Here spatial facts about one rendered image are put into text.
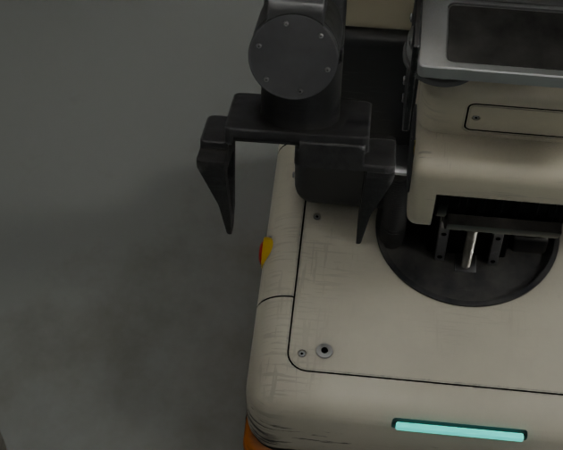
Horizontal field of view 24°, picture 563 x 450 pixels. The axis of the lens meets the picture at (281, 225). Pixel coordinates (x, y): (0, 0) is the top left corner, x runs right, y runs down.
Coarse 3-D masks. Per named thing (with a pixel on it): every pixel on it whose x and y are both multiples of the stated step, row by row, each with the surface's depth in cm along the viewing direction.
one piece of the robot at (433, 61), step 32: (416, 0) 122; (448, 0) 123; (480, 0) 123; (512, 0) 122; (544, 0) 122; (416, 32) 120; (448, 32) 121; (480, 32) 120; (512, 32) 120; (544, 32) 120; (416, 64) 121; (448, 64) 118; (480, 64) 118; (512, 64) 118; (544, 64) 118
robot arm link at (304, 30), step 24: (288, 0) 80; (312, 0) 80; (264, 24) 80; (288, 24) 80; (312, 24) 80; (336, 24) 83; (264, 48) 81; (288, 48) 81; (312, 48) 81; (336, 48) 81; (264, 72) 82; (288, 72) 82; (312, 72) 82; (288, 96) 82
